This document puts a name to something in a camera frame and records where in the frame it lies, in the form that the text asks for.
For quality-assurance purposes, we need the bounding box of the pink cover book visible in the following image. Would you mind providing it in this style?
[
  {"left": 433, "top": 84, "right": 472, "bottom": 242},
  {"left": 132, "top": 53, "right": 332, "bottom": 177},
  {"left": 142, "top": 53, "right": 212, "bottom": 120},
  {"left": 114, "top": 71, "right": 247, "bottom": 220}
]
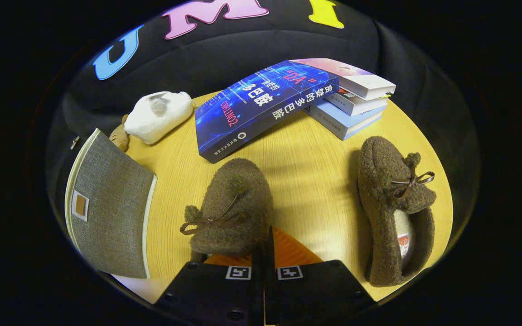
[{"left": 290, "top": 58, "right": 396, "bottom": 101}]

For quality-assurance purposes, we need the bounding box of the brown plush toy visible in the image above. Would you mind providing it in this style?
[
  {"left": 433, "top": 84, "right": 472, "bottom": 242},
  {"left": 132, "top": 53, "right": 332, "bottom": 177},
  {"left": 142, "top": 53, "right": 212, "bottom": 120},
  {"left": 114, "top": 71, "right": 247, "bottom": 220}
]
[{"left": 109, "top": 114, "right": 130, "bottom": 152}]

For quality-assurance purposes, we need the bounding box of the brown fuzzy shoe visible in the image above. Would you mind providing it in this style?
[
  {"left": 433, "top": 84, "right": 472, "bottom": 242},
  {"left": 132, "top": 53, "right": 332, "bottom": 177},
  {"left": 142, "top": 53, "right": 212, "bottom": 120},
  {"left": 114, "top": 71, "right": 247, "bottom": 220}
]
[
  {"left": 179, "top": 158, "right": 274, "bottom": 263},
  {"left": 357, "top": 136, "right": 437, "bottom": 288}
]

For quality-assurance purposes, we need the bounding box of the grey fabric storage box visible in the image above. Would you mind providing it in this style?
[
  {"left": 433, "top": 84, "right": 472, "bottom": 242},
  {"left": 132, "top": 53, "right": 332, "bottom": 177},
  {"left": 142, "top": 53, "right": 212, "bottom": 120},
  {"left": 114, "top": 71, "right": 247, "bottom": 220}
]
[{"left": 64, "top": 128, "right": 158, "bottom": 279}]

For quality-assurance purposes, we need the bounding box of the dark blue book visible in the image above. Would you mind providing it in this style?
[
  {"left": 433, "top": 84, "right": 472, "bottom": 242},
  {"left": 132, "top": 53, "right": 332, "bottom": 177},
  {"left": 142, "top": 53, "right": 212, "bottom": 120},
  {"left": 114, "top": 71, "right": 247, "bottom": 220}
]
[{"left": 195, "top": 60, "right": 339, "bottom": 164}]

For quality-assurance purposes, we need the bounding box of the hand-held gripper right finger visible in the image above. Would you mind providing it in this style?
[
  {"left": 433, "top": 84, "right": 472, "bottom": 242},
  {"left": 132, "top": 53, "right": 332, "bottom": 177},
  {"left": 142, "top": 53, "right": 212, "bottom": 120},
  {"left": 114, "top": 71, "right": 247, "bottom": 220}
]
[{"left": 264, "top": 225, "right": 376, "bottom": 325}]

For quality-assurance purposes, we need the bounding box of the white book with red spine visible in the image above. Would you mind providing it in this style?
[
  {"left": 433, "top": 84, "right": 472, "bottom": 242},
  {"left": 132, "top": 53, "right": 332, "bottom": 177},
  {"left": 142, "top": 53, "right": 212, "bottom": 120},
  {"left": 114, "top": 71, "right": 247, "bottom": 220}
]
[{"left": 324, "top": 88, "right": 388, "bottom": 116}]

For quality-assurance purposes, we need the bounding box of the light blue book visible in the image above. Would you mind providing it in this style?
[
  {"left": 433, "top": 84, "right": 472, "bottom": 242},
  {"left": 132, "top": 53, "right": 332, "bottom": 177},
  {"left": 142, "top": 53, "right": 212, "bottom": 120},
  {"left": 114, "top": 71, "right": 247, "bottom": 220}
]
[{"left": 304, "top": 102, "right": 384, "bottom": 141}]

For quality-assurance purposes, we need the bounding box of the white plush toy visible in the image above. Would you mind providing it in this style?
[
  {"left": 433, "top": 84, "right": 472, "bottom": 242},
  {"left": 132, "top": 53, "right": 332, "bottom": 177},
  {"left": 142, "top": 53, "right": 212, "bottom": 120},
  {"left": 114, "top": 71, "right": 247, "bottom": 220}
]
[{"left": 123, "top": 91, "right": 194, "bottom": 145}]

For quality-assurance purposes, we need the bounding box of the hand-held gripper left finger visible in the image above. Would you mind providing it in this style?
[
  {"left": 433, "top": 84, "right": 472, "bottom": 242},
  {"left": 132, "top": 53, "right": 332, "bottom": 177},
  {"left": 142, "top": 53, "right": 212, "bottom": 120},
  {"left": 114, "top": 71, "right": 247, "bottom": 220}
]
[{"left": 155, "top": 247, "right": 264, "bottom": 325}]

